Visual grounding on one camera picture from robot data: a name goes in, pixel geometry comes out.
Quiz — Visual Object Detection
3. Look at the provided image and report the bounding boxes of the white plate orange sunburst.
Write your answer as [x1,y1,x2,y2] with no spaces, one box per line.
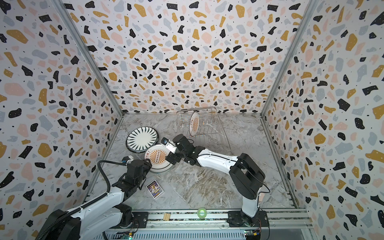
[144,144,173,173]

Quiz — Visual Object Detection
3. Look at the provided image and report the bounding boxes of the white plate black stripes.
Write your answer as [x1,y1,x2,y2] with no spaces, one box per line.
[126,127,159,153]

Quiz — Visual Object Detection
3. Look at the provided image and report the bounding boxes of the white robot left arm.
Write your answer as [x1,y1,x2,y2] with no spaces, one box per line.
[37,159,152,240]

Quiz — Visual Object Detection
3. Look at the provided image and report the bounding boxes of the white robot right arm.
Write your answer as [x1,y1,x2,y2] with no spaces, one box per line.
[161,134,266,227]

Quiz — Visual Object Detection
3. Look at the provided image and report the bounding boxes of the purple playing card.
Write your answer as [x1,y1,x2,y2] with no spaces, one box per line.
[146,180,164,199]

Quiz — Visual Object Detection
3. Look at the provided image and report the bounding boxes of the small wooden block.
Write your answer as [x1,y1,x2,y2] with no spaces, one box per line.
[163,213,171,221]

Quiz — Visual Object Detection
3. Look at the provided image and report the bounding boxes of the green tape roll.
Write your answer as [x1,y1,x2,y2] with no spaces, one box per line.
[197,207,208,220]

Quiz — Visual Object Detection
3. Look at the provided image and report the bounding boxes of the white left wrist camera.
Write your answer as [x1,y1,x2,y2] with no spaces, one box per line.
[122,156,134,165]

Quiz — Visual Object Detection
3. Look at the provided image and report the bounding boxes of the metal wire dish rack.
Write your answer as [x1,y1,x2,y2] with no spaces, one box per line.
[177,107,231,155]

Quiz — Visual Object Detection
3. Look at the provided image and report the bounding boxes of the black corrugated cable hose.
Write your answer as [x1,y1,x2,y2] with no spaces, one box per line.
[34,159,127,240]

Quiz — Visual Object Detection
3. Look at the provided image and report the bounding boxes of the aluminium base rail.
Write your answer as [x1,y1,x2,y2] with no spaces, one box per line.
[59,208,316,240]

